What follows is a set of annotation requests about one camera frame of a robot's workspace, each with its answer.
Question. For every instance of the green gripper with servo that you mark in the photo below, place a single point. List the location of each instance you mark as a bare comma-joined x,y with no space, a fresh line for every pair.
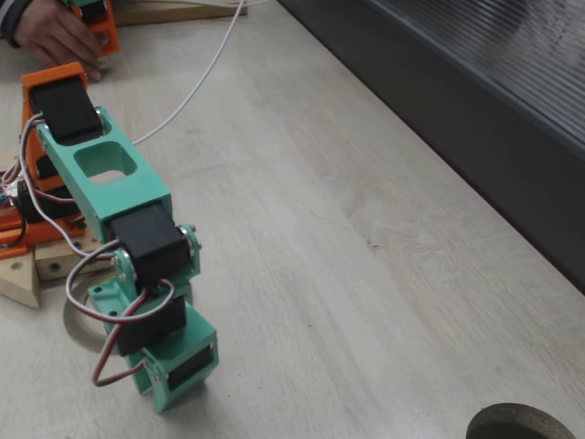
186,369

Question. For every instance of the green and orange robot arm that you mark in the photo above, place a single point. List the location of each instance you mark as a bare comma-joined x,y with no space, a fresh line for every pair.
119,183

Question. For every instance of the person's bare hand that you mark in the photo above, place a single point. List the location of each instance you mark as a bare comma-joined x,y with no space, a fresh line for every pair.
55,32

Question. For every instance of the pale wooden plank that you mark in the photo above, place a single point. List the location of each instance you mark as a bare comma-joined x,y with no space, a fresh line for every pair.
18,283

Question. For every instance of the red controller circuit board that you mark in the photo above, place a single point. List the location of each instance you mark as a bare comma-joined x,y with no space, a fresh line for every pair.
7,187

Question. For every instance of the flat tan wooden board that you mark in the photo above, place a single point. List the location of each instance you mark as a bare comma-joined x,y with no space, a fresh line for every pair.
183,11

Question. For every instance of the orange circuit board mount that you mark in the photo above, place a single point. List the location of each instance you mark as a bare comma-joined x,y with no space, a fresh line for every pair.
11,238

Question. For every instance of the frosted partition with grey frame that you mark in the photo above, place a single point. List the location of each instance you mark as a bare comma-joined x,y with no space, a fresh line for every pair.
457,91

